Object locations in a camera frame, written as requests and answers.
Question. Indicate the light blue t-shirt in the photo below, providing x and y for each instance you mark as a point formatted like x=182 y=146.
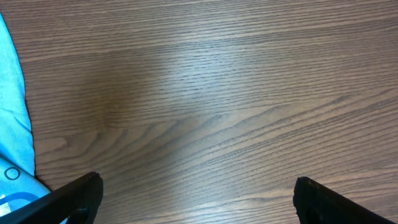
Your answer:
x=19 y=187

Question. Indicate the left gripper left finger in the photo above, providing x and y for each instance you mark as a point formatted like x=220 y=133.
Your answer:
x=76 y=202

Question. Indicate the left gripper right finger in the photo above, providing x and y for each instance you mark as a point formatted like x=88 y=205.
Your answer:
x=317 y=204

